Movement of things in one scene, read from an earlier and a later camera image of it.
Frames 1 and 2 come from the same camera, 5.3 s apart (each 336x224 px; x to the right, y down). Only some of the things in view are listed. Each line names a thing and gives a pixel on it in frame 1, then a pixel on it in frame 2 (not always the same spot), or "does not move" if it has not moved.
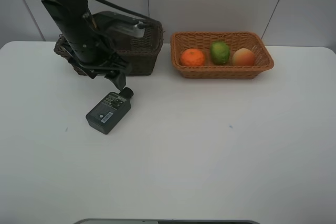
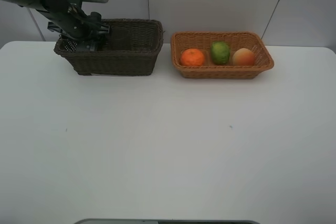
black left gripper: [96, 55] -> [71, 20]
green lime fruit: [220, 53] does not move
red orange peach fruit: [243, 57] does not move
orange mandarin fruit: [192, 57] does not move
